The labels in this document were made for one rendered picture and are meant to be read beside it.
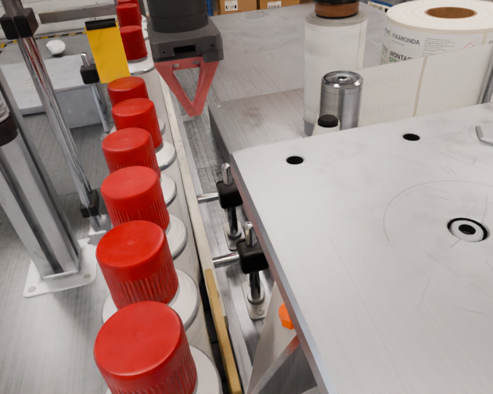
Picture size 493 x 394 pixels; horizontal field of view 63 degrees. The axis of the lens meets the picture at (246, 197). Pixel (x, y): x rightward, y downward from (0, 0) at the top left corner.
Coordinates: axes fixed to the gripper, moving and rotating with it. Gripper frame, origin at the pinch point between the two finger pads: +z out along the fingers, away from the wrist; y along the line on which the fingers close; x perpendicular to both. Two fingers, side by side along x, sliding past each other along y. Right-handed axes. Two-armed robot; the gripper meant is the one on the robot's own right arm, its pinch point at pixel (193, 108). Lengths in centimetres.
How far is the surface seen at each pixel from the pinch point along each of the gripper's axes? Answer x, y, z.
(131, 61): 6.2, 9.1, -3.4
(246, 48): -24, 77, 19
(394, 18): -36.0, 19.7, -0.7
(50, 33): 107, 434, 90
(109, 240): 6.8, -28.2, -7.1
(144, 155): 5.0, -19.4, -6.2
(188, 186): 2.3, -0.7, 10.1
